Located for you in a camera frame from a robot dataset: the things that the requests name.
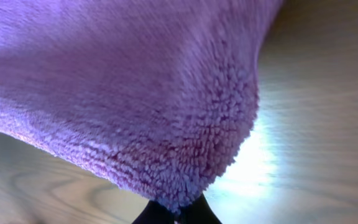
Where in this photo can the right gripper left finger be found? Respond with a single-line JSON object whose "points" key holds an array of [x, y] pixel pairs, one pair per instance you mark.
{"points": [[155, 213]]}

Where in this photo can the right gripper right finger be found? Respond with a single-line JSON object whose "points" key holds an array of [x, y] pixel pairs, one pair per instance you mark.
{"points": [[199, 212]]}

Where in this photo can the purple microfiber cloth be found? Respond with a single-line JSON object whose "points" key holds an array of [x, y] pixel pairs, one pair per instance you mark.
{"points": [[154, 95]]}

